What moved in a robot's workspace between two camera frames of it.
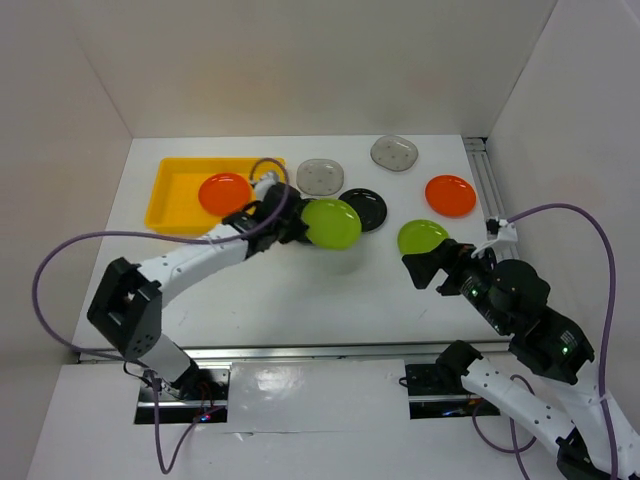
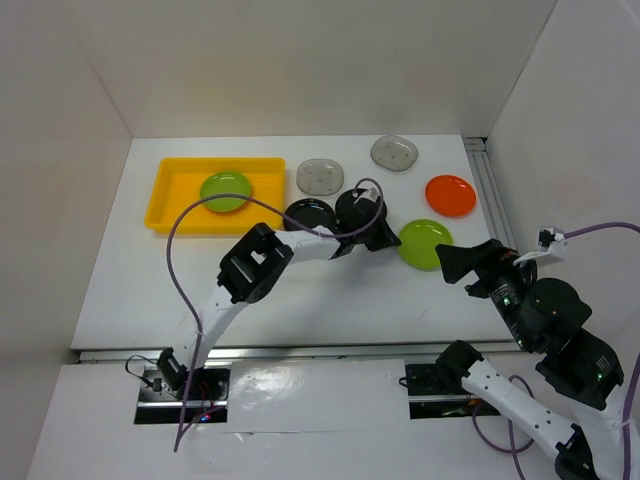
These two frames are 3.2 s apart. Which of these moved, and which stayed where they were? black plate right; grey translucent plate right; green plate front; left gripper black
Moved: green plate front; left gripper black
Stayed: black plate right; grey translucent plate right
